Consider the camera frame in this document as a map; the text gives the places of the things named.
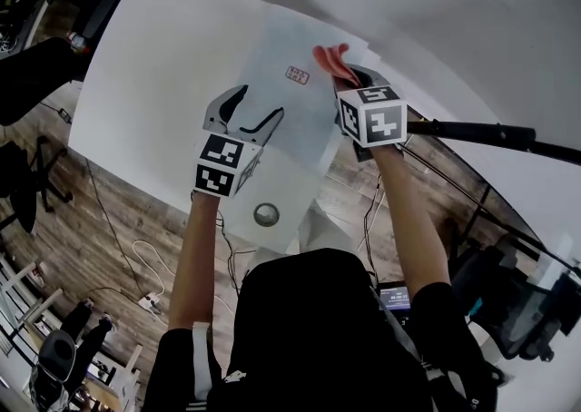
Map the white power strip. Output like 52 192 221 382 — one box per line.
138 291 162 311

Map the white table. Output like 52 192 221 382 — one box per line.
67 0 382 257

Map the black padded office chair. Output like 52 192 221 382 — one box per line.
49 0 133 42

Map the black backpack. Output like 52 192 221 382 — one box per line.
0 0 44 60

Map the person's right forearm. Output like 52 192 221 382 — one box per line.
371 146 453 293

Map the long black padded seat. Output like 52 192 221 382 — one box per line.
0 36 92 126

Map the whiteboard on black stand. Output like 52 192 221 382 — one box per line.
405 116 581 275

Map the round metal cable grommet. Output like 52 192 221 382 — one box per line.
252 202 279 228

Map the black floor cable with adapter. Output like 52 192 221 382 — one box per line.
40 101 149 300

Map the person's left forearm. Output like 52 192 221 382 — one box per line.
167 191 223 334

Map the small red and silver bottle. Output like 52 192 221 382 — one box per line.
67 31 91 55

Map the black mesh office chair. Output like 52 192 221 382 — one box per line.
0 135 74 234

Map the white looped cable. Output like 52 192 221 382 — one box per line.
132 240 165 298

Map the small black screen device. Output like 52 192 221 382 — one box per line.
378 281 412 325

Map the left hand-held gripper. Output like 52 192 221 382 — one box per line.
194 84 286 198

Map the pink knitted cloth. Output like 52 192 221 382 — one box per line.
311 42 359 87

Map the white wooden frame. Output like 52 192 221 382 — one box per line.
0 255 64 357

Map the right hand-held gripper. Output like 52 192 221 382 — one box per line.
332 63 409 162

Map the person's black shirt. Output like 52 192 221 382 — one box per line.
143 246 496 412

